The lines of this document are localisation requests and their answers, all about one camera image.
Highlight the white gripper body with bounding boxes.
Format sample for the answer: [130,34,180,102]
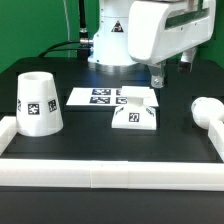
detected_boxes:
[128,0,216,64]

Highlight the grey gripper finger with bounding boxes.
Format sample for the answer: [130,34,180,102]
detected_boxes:
[178,47,197,73]
[149,63,165,88]

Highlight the white lamp base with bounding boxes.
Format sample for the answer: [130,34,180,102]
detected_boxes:
[111,86,159,130]

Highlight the white lamp bulb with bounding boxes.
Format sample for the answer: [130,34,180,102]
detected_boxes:
[191,97,224,129]

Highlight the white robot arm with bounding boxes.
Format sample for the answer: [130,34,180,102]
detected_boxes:
[88,0,216,88]

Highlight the white lamp shade cone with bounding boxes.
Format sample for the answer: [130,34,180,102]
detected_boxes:
[16,71,63,137]

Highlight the white right fence bar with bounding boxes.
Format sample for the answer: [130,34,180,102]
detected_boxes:
[208,120,224,162]

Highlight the white fence bar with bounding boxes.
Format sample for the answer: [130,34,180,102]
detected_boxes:
[0,116,17,156]
[0,159,224,191]
[208,120,224,162]

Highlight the white marker sheet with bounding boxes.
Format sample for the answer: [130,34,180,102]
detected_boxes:
[67,86,159,107]

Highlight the white left fence bar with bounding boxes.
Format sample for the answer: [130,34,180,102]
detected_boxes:
[0,116,17,156]

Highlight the white front fence bar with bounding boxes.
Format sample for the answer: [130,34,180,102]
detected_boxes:
[0,159,224,191]

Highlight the black cable connector plug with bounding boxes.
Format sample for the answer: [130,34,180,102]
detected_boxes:
[77,28,93,60]

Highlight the black thick cable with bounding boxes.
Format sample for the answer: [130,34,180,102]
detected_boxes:
[38,0,92,58]

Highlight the thin white cable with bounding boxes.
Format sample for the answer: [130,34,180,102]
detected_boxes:
[62,0,72,58]

